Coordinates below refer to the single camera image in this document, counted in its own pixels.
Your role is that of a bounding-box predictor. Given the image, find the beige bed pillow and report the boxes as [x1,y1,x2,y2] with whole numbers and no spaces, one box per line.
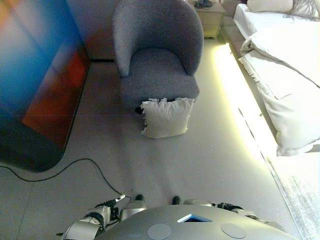
[246,0,294,13]

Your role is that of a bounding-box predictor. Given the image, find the black floor cable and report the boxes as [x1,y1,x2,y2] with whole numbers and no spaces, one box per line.
[0,158,126,196]

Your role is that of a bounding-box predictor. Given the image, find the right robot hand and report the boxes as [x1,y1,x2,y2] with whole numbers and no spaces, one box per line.
[212,201,245,211]

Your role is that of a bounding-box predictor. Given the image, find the grey fabric tub armchair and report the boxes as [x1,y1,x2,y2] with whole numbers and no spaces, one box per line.
[111,0,205,114]

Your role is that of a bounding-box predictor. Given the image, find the black cables on table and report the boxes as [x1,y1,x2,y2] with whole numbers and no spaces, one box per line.
[194,0,214,8]

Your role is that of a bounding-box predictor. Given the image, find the silver left robot leg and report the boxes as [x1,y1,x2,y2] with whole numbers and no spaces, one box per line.
[119,194,149,221]

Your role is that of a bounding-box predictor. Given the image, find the white fringed square cushion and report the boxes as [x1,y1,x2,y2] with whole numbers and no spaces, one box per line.
[139,97,196,139]

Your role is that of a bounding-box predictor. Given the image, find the grey robot torso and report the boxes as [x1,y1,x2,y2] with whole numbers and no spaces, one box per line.
[94,204,297,240]

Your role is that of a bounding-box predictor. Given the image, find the light wooden nightstand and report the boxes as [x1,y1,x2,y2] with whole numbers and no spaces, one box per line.
[194,0,226,39]

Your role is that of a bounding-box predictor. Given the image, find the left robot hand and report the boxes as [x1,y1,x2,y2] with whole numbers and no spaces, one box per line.
[95,193,127,212]

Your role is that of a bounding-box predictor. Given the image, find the grey tasselled bed cushion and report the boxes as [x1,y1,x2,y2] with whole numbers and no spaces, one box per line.
[282,0,320,20]

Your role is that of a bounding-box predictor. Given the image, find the white crumpled duvet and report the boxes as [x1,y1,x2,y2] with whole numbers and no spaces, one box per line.
[239,32,320,157]

